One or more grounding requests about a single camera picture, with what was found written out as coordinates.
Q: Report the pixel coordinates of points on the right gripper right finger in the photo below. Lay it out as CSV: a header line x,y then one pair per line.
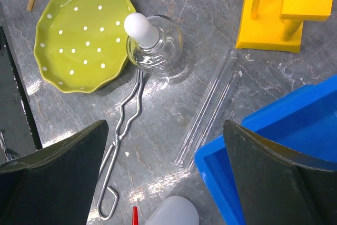
x,y
279,185

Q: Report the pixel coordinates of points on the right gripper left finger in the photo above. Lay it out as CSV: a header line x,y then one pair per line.
x,y
56,184

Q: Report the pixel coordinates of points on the metal crucible tongs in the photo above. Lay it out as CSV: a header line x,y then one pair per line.
x,y
121,130

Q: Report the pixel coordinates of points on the blue plastic bin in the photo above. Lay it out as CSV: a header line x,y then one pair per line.
x,y
304,120

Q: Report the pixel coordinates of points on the white wash bottle red cap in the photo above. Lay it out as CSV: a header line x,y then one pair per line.
x,y
175,210

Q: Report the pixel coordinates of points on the glass test tube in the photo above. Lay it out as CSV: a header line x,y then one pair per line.
x,y
198,134
226,66

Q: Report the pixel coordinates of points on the green dotted plate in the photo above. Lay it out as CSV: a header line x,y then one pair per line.
x,y
80,45

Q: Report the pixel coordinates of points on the glass flask white stopper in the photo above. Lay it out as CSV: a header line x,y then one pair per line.
x,y
154,43

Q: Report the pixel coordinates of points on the yellow test tube rack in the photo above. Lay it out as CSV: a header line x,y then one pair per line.
x,y
277,25

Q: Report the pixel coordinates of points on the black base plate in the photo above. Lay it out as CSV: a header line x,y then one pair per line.
x,y
19,134

